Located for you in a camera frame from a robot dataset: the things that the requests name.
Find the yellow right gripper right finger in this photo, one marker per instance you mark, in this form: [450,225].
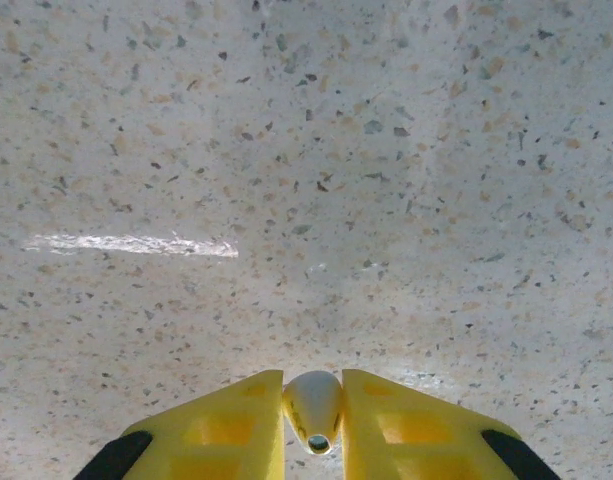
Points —
[411,435]

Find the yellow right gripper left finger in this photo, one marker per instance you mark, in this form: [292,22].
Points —
[226,430]

